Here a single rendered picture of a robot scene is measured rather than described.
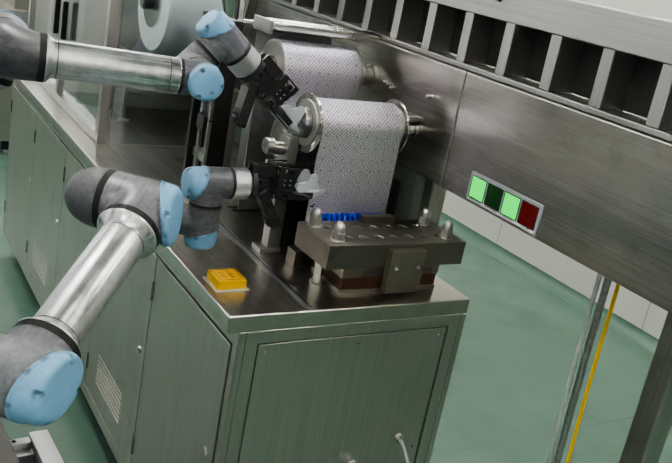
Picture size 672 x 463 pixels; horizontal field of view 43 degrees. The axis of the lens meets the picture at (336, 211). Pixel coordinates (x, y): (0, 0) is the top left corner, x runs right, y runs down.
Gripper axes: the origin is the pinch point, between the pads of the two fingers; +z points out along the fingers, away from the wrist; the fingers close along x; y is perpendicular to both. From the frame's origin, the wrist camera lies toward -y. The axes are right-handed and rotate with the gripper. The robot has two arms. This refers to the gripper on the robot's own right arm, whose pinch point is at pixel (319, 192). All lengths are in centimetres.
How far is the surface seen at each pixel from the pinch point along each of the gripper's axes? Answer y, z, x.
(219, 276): -16.5, -28.7, -10.9
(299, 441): -54, -9, -26
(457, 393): -109, 122, 61
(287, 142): 10.2, -6.6, 8.2
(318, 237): -6.1, -6.9, -14.4
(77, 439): -109, -33, 66
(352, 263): -10.5, 0.1, -19.9
